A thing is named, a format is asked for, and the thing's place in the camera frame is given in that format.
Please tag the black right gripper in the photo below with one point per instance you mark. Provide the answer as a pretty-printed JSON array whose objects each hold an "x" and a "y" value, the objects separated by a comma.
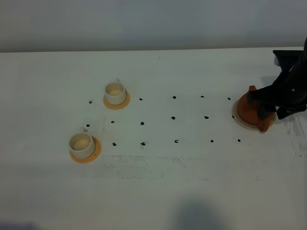
[{"x": 290, "y": 94}]

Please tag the brown clay teapot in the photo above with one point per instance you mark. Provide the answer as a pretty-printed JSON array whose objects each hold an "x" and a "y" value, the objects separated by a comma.
[{"x": 271, "y": 115}]

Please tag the cream round teapot coaster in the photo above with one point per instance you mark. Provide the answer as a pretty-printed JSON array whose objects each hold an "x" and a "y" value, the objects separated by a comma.
[{"x": 247, "y": 115}]

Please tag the far orange coaster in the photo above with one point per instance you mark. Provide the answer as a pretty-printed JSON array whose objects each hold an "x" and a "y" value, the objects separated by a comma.
[{"x": 119, "y": 106}]

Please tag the orange coaster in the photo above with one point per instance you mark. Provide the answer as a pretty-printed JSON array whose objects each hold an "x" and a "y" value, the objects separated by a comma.
[
  {"x": 93, "y": 156},
  {"x": 119, "y": 106}
]

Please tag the far white teacup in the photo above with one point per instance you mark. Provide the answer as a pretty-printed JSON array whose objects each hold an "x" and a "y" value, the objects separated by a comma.
[{"x": 115, "y": 92}]

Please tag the white teacup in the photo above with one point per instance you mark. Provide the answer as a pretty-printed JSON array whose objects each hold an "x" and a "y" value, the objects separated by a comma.
[
  {"x": 82, "y": 144},
  {"x": 115, "y": 92}
]

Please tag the near orange coaster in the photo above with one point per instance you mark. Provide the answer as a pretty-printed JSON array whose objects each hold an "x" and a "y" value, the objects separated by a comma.
[{"x": 93, "y": 156}]

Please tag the near white teacup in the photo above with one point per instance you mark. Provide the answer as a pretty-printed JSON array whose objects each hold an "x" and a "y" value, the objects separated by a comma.
[{"x": 82, "y": 144}]

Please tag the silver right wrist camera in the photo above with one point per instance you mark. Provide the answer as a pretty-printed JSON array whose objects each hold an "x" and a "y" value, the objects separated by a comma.
[{"x": 285, "y": 59}]

